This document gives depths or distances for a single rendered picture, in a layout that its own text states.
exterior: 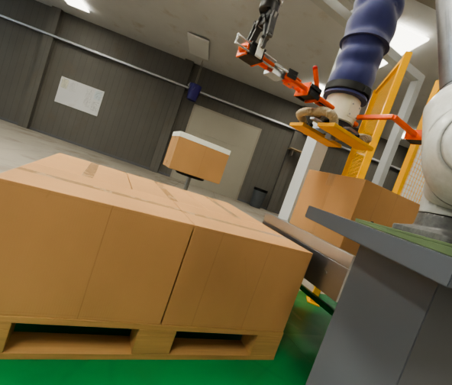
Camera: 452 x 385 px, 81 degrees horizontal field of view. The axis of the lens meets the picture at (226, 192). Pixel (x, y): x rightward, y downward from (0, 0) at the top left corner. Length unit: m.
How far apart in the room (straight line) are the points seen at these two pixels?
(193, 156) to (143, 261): 2.00
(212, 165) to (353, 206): 1.86
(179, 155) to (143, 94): 7.30
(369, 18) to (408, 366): 1.41
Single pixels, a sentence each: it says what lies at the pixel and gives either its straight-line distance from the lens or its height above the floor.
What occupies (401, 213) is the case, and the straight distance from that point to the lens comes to 1.67.
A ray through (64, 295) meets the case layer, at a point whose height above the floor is 0.23.
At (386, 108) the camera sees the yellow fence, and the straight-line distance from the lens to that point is 2.48.
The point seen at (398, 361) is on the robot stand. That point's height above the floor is 0.52.
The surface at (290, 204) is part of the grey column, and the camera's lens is 2.66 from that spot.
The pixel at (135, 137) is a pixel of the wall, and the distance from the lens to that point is 9.83.
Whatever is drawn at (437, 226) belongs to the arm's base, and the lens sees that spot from 0.76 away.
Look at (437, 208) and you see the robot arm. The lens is 0.77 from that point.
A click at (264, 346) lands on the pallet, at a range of 1.41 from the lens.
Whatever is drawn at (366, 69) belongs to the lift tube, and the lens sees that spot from 1.54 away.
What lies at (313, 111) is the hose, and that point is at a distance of 1.39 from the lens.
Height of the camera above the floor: 0.76
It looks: 4 degrees down
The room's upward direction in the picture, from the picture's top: 19 degrees clockwise
